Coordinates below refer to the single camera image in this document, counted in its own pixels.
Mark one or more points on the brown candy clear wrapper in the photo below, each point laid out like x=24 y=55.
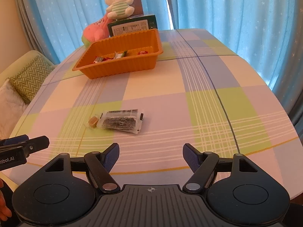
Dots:
x=92 y=122

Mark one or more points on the orange plastic tray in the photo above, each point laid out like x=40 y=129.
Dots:
x=148 y=40

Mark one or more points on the light green sofa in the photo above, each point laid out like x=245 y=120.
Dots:
x=20 y=63

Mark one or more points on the white green snack packet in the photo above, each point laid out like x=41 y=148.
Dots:
x=118 y=55

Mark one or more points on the blue star curtain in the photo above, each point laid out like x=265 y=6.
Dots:
x=266 y=33
x=55 y=27

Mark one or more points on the green zigzag cushion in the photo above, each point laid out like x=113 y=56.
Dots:
x=29 y=80

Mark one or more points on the checkered tablecloth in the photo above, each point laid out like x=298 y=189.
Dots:
x=199 y=92

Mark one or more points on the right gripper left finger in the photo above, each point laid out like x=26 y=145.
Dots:
x=97 y=166

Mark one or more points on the person's left hand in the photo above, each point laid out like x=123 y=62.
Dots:
x=5 y=201

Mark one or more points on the left blue star curtain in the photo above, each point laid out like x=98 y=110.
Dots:
x=55 y=27

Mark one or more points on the white cushion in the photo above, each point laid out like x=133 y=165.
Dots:
x=12 y=107

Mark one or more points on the right blue star curtain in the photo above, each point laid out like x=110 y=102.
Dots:
x=266 y=33

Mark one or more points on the pink starfish plush toy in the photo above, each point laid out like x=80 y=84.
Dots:
x=96 y=31

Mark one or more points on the green wrapped candy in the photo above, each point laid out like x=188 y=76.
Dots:
x=124 y=53

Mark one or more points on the red white wrapped candy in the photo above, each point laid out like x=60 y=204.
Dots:
x=100 y=59

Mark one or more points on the white rabbit plush toy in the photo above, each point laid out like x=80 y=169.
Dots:
x=119 y=9

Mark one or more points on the clear black seaweed packet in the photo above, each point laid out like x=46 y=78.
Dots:
x=121 y=120

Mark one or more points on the green tea box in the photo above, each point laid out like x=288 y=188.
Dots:
x=132 y=24

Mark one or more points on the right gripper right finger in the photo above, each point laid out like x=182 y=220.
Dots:
x=205 y=167

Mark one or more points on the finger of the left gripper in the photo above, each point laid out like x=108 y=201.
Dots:
x=31 y=145
x=13 y=140

